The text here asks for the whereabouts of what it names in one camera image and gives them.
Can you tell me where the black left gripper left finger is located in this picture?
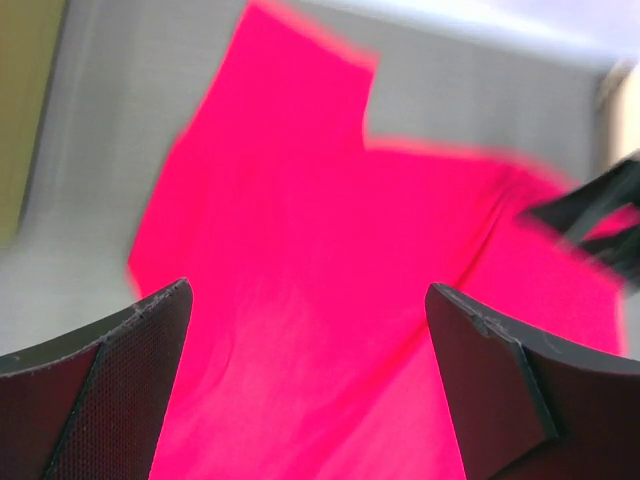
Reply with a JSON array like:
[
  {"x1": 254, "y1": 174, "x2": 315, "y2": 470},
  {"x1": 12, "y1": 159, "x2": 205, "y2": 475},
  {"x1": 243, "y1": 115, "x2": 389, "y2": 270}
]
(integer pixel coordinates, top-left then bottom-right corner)
[{"x1": 1, "y1": 279, "x2": 193, "y2": 479}]

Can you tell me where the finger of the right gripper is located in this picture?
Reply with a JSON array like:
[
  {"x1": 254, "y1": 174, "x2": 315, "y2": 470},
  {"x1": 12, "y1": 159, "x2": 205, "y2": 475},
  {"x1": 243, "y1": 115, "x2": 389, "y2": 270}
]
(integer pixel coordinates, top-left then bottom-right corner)
[{"x1": 520, "y1": 158, "x2": 639, "y2": 280}]

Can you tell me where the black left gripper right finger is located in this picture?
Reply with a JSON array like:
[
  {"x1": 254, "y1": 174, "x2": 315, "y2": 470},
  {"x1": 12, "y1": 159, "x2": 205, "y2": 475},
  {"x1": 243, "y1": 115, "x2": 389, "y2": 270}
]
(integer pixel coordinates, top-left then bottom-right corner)
[{"x1": 425, "y1": 284, "x2": 639, "y2": 479}]

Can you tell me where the red t shirt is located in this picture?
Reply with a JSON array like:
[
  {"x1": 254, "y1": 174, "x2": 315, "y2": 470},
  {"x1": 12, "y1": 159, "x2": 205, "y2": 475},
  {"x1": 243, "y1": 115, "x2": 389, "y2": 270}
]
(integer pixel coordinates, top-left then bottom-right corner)
[{"x1": 128, "y1": 1, "x2": 626, "y2": 479}]

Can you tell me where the green plastic laundry bin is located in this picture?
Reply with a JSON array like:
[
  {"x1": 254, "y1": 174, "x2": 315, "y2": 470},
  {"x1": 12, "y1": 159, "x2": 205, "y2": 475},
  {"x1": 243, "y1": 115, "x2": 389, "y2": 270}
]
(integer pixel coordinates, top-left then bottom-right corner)
[{"x1": 1, "y1": 1, "x2": 67, "y2": 246}]

